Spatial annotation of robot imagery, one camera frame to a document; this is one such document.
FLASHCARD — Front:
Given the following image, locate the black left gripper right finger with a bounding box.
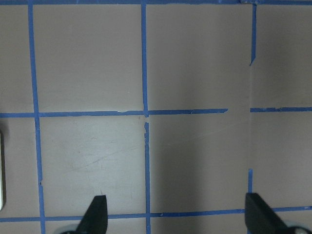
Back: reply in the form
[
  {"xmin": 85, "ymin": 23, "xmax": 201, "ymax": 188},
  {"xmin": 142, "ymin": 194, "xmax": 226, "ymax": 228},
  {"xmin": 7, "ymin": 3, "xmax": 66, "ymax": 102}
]
[{"xmin": 245, "ymin": 193, "xmax": 294, "ymax": 234}]

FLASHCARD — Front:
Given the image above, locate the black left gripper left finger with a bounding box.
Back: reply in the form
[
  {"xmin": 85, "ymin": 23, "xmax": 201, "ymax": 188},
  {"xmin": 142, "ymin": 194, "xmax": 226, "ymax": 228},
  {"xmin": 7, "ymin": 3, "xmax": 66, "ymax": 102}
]
[{"xmin": 75, "ymin": 195, "xmax": 108, "ymax": 234}]

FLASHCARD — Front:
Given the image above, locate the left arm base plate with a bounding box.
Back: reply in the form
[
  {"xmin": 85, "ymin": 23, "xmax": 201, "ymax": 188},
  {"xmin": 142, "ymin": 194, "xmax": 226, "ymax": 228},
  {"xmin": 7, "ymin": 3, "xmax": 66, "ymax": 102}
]
[{"xmin": 0, "ymin": 132, "xmax": 6, "ymax": 210}]

